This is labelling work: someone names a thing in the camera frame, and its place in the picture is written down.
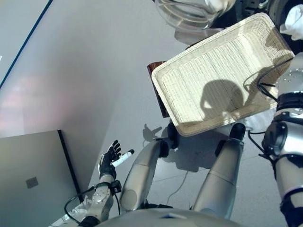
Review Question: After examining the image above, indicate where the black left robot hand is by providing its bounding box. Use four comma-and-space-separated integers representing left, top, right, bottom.
98, 140, 135, 177

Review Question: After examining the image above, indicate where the white garment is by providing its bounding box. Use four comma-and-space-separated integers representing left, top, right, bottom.
279, 6, 303, 41

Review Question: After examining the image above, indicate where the grey front-load washing machine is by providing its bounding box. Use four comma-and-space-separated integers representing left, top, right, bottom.
236, 0, 303, 58

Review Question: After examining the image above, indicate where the small grey square plate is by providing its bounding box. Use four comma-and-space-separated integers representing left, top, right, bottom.
25, 176, 39, 189

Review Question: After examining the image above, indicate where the dark flat panel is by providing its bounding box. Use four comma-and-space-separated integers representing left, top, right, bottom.
0, 129, 85, 227

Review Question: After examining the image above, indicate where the grey robot torso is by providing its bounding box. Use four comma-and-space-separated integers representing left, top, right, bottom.
94, 207, 242, 227

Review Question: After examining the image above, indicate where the brown wooden stool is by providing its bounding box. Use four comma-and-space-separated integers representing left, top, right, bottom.
147, 61, 169, 119

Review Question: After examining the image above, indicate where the silver right robot leg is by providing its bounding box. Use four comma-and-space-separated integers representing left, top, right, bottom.
191, 123, 246, 219

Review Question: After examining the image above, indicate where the white wicker basket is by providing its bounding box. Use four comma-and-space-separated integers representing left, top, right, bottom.
151, 13, 295, 138

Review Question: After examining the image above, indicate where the round glass washer door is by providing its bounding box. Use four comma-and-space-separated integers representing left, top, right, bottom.
155, 0, 238, 32

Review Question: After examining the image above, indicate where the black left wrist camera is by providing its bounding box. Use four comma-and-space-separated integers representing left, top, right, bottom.
111, 180, 122, 193

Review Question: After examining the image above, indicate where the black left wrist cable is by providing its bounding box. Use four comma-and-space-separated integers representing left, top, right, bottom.
64, 186, 120, 224

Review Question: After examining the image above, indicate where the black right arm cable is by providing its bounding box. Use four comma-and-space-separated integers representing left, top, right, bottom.
242, 59, 292, 166

